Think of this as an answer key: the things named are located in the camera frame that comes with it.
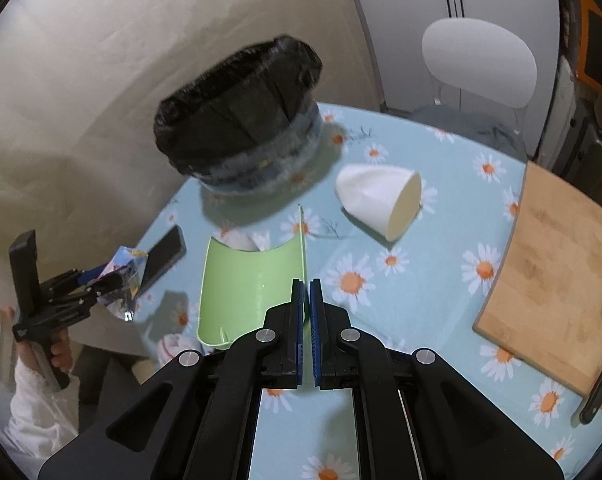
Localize blue snack wrapper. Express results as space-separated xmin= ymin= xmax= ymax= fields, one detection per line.
xmin=95 ymin=246 xmax=149 ymax=323

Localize white cabinet door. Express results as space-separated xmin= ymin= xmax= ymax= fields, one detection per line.
xmin=359 ymin=0 xmax=560 ymax=155

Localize wooden cutting board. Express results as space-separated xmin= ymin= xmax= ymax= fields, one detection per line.
xmin=473 ymin=162 xmax=602 ymax=396

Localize white orange knit glove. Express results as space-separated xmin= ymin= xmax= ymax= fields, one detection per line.
xmin=222 ymin=230 xmax=271 ymax=252

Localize trash bin with black bag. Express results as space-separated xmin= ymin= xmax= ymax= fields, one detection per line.
xmin=153 ymin=35 xmax=323 ymax=195

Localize daisy pattern blue tablecloth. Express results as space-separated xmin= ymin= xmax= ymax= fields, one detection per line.
xmin=134 ymin=104 xmax=602 ymax=479

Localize black smartphone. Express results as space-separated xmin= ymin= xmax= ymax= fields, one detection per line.
xmin=140 ymin=226 xmax=186 ymax=294

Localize grey cushion on chair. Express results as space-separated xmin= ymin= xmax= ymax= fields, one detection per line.
xmin=409 ymin=105 xmax=528 ymax=162

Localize person's left hand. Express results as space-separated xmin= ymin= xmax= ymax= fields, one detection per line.
xmin=3 ymin=306 xmax=75 ymax=373

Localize white paper cup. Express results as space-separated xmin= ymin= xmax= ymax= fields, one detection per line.
xmin=335 ymin=164 xmax=423 ymax=243

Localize white left sleeve forearm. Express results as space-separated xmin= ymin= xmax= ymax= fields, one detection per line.
xmin=0 ymin=341 xmax=80 ymax=479

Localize white chair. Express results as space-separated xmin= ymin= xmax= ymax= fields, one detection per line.
xmin=421 ymin=18 xmax=537 ymax=133

